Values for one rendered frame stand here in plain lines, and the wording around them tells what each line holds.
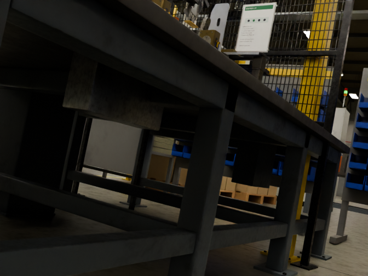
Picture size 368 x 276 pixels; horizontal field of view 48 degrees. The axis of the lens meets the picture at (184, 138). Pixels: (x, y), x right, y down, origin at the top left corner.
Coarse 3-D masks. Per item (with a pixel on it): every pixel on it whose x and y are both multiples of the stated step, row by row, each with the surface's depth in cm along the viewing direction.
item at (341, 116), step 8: (344, 88) 827; (344, 96) 825; (336, 112) 804; (344, 112) 797; (336, 120) 802; (344, 120) 806; (336, 128) 800; (344, 128) 816; (336, 136) 797; (344, 136) 826; (336, 184) 820; (336, 192) 830
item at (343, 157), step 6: (342, 156) 638; (348, 156) 655; (342, 162) 637; (342, 168) 635; (342, 174) 612; (306, 198) 637; (306, 204) 636; (336, 204) 615; (306, 210) 635; (348, 210) 605; (354, 210) 601; (360, 210) 597; (366, 210) 593
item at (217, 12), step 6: (216, 6) 239; (222, 6) 237; (228, 6) 234; (216, 12) 239; (222, 12) 236; (210, 18) 240; (216, 18) 238; (222, 18) 236; (210, 24) 240; (216, 24) 237; (222, 24) 235; (216, 30) 237; (222, 30) 234; (222, 36) 234
